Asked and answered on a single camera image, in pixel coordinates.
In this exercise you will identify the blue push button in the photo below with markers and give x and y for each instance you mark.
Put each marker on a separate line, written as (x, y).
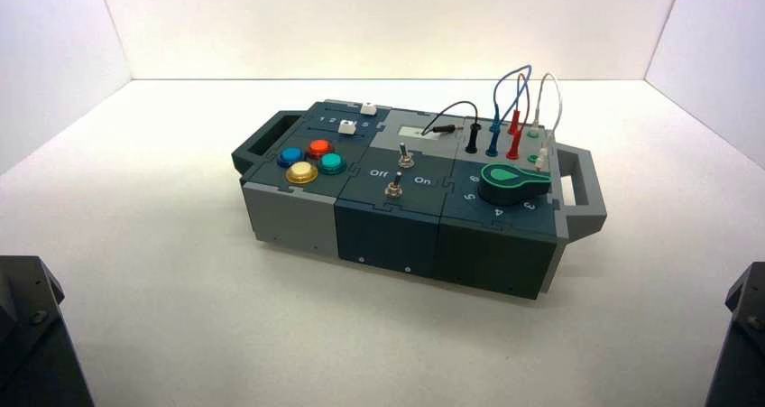
(290, 155)

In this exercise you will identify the orange push button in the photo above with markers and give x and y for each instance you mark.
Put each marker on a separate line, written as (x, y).
(319, 148)

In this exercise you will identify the large white slider knob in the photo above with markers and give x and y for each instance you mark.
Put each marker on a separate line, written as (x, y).
(346, 127)

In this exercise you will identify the teal and grey control box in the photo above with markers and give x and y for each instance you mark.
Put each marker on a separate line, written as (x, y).
(382, 231)

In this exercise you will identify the metal toggle switch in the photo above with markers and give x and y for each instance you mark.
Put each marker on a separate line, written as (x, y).
(394, 186)
(406, 157)

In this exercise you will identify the yellow push button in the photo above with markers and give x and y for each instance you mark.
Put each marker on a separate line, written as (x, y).
(302, 172)

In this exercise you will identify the teal push button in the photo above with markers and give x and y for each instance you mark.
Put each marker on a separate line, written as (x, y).
(331, 163)

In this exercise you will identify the small white slider knob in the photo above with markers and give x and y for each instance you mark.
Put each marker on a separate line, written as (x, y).
(369, 109)

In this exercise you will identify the green rotary knob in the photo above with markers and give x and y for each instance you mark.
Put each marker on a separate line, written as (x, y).
(508, 184)

